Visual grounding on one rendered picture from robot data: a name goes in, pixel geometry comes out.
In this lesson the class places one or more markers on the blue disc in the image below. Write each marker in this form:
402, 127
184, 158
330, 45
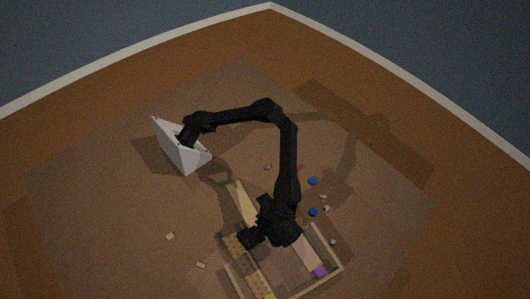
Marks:
312, 180
313, 212

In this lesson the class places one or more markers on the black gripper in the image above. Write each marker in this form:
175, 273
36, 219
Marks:
249, 238

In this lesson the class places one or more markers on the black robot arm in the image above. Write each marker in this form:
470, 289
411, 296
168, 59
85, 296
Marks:
287, 191

